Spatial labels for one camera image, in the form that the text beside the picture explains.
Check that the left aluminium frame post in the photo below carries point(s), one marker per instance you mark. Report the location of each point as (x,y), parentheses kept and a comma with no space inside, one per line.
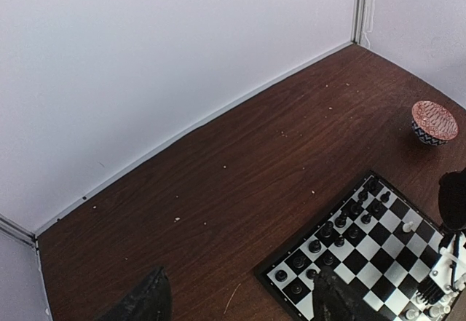
(15,231)

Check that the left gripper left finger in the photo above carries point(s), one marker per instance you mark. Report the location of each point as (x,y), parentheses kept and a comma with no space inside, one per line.
(150,299)

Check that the aluminium frame post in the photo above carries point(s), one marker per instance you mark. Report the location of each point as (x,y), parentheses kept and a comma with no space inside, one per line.
(363,22)
(15,231)

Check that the black rook chess piece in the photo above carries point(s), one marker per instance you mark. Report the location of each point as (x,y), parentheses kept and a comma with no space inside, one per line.
(281,275)

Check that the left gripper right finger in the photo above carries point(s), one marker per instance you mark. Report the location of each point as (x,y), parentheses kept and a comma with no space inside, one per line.
(332,300)

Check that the right aluminium frame post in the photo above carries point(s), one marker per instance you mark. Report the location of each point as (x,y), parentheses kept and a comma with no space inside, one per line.
(363,22)

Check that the black white chessboard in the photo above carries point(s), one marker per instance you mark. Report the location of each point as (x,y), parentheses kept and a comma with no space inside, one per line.
(362,241)

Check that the black pawn chess piece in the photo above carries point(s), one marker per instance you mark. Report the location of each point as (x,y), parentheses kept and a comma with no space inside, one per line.
(296,289)

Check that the white pawn far right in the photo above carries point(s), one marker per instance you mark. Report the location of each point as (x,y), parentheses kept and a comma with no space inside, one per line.
(408,227)

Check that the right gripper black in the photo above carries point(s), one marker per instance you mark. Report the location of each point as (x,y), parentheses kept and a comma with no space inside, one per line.
(451,205)

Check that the patterned blue red bowl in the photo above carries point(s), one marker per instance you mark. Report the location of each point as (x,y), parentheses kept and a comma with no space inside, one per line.
(433,124)

